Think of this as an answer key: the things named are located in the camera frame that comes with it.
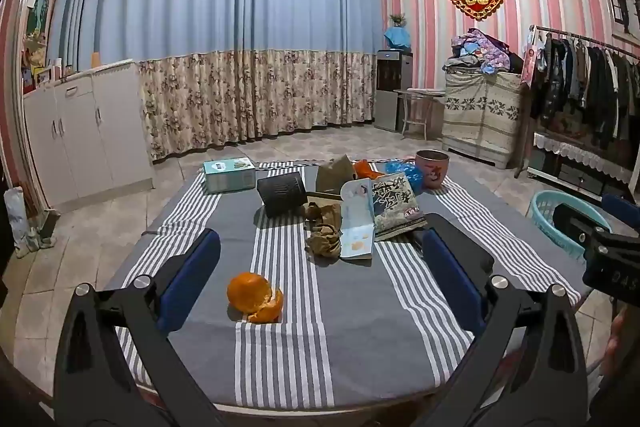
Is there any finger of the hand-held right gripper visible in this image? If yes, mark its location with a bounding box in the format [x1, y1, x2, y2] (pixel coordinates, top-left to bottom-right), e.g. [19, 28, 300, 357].
[550, 203, 613, 258]
[601, 193, 640, 230]

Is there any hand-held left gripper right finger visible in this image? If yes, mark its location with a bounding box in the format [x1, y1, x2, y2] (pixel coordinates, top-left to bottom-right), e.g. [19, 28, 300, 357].
[421, 229, 589, 427]

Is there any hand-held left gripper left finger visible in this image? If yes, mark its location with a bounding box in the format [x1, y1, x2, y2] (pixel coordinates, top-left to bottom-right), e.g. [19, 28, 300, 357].
[52, 228, 222, 427]

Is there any teal plastic basket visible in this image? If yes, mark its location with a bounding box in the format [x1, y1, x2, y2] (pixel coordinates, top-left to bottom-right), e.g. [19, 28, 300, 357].
[529, 190, 612, 261]

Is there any partly peeled orange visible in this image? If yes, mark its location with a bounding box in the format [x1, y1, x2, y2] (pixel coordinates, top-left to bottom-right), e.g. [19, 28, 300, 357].
[226, 272, 284, 324]

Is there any printed snack packet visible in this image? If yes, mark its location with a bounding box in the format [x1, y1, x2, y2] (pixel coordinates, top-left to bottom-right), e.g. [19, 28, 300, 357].
[369, 174, 429, 242]

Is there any white blue carton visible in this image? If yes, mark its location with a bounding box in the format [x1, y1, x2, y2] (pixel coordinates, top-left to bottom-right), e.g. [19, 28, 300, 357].
[340, 179, 376, 262]

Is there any blue plastic bag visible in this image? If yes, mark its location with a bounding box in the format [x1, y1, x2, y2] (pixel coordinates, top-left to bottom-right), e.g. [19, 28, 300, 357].
[385, 160, 425, 194]

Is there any brown paper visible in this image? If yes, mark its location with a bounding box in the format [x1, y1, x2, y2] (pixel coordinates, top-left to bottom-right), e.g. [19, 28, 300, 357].
[302, 202, 346, 261]

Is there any orange plastic bag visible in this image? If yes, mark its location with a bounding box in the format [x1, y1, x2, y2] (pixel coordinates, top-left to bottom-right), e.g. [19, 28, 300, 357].
[353, 159, 381, 180]

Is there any khaki paper bag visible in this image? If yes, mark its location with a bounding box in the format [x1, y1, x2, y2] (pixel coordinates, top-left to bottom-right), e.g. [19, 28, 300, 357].
[315, 154, 357, 194]

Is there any person's right hand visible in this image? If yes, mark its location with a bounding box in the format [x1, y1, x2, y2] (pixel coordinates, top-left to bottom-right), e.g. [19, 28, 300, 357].
[604, 304, 640, 377]

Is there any lace covered low shelf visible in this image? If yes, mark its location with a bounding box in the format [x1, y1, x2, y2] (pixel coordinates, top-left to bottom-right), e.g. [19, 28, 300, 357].
[527, 132, 637, 204]

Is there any grey white striped tablecloth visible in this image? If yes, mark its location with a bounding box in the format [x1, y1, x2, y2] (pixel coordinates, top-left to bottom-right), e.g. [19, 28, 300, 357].
[102, 159, 592, 410]

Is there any teal tissue box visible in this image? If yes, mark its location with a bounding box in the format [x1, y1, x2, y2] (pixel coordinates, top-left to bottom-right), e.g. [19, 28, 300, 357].
[202, 157, 257, 194]

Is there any pink cartoon mug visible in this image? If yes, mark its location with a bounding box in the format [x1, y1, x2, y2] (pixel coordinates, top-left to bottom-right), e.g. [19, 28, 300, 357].
[415, 149, 451, 190]

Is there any row of hanging clothes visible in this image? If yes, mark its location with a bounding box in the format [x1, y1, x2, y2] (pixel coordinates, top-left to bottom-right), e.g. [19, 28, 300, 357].
[530, 32, 640, 151]

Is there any cloth covered washing machine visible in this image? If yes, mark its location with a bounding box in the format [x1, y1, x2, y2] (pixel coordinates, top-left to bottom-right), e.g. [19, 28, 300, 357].
[441, 69, 524, 170]

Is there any pink hanging packet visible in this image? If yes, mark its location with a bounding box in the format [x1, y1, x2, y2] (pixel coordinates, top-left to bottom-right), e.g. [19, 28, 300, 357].
[520, 44, 539, 88]

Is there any metal clothes rack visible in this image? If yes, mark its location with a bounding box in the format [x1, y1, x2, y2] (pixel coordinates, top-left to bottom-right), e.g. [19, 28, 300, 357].
[515, 24, 640, 204]

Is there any white cabinet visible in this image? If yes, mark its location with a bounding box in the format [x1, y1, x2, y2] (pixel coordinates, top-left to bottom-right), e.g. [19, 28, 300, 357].
[22, 59, 154, 214]

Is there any small metal side table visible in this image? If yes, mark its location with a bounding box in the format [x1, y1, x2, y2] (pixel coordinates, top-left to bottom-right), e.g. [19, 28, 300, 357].
[393, 87, 446, 140]

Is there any pile of clothes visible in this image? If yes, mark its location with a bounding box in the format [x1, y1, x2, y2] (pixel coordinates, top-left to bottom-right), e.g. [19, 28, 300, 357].
[442, 28, 524, 76]

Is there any grey water dispenser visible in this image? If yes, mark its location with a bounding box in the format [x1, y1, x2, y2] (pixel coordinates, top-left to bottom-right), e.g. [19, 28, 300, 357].
[374, 49, 415, 132]

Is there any blue bottle cover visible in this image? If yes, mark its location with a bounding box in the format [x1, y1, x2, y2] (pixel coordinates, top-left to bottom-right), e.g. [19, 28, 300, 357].
[384, 26, 412, 52]

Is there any blue floral curtain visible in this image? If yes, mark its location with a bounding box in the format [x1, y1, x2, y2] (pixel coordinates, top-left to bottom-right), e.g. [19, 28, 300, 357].
[47, 0, 381, 162]

